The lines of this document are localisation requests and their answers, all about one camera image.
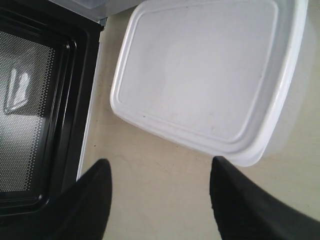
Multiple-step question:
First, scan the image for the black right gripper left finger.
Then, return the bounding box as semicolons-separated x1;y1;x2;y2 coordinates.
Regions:
0;159;113;240

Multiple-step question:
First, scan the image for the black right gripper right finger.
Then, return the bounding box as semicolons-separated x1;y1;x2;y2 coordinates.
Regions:
211;156;320;240

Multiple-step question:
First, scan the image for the white microwave door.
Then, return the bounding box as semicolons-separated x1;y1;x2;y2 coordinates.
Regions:
0;0;107;222

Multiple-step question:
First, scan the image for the white plastic lidded container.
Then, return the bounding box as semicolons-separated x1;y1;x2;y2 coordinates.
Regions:
109;0;317;167

